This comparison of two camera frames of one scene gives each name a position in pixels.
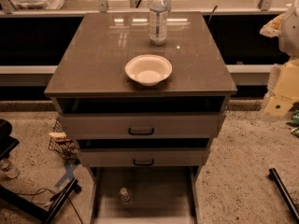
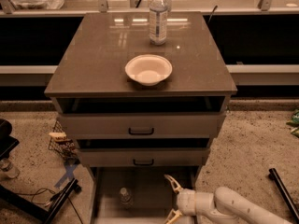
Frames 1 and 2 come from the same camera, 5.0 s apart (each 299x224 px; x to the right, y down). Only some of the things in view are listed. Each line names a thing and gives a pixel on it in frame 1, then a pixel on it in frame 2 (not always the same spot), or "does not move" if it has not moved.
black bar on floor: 285,192 does not move
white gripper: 290,32 to 188,202
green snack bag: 293,124 does not move
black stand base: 43,215 does not move
